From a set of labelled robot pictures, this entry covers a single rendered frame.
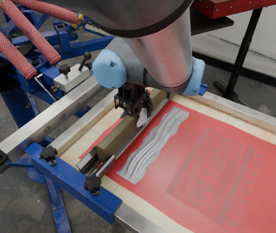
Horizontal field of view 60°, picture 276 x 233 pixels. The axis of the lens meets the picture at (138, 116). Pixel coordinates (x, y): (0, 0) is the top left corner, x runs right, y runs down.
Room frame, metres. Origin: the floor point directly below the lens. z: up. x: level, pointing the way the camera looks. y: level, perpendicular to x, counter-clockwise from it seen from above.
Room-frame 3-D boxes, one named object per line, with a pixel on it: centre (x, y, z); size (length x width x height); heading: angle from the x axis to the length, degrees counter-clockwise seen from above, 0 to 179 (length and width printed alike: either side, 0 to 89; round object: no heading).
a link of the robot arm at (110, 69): (0.44, 0.03, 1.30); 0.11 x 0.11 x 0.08; 70
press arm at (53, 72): (0.75, 0.29, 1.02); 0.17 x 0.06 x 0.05; 56
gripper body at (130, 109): (0.53, 0.02, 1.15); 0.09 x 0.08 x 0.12; 146
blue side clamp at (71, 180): (0.34, 0.18, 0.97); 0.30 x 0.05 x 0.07; 56
